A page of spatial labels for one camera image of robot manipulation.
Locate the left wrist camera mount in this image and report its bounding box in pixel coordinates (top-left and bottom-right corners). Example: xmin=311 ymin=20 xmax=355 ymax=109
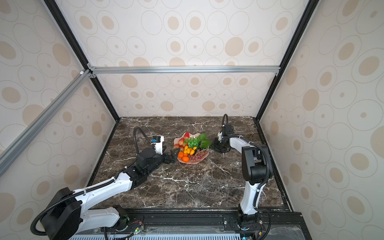
xmin=151 ymin=136 xmax=165 ymax=155

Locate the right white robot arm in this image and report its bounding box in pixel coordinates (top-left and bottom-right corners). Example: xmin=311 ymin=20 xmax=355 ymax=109
xmin=212 ymin=114 xmax=273 ymax=216

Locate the horizontal aluminium frame bar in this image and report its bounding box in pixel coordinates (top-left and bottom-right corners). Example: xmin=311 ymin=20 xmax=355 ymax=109
xmin=91 ymin=66 xmax=280 ymax=74

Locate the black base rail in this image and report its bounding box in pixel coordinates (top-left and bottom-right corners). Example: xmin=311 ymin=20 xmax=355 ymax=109
xmin=41 ymin=206 xmax=311 ymax=240

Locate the pink scalloped fruit bowl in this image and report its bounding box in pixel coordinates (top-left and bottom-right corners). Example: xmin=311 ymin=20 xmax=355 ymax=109
xmin=174 ymin=132 xmax=211 ymax=165

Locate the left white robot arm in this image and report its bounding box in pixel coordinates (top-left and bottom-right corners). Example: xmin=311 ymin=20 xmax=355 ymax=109
xmin=30 ymin=136 xmax=180 ymax=240

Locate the black fake grape bunch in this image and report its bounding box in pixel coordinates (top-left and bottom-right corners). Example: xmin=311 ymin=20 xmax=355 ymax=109
xmin=195 ymin=147 xmax=206 ymax=154

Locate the slanted aluminium frame bar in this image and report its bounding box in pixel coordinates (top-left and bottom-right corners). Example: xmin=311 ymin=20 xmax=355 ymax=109
xmin=1 ymin=70 xmax=91 ymax=175

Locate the green fake grape bunch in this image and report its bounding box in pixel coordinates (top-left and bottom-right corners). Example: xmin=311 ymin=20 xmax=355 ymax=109
xmin=184 ymin=133 xmax=211 ymax=150

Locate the red fake grape bunch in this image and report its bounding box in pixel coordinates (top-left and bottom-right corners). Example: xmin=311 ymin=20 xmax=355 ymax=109
xmin=190 ymin=150 xmax=209 ymax=163

